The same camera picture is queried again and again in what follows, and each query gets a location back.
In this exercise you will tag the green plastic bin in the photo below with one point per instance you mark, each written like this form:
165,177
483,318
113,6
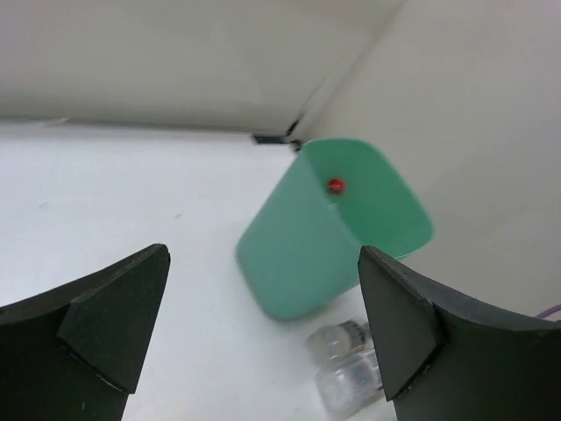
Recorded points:
301,250

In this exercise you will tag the clear bottle black label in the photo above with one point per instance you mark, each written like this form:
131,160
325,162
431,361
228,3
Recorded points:
333,343

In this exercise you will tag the clear bottle red label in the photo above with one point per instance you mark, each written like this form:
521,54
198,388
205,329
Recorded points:
336,186

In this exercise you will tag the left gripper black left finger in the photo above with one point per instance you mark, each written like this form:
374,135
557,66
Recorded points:
76,352

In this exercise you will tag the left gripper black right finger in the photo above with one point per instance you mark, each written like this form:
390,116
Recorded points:
444,355

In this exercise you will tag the clear bottle blue white label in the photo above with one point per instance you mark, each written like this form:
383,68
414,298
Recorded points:
350,385

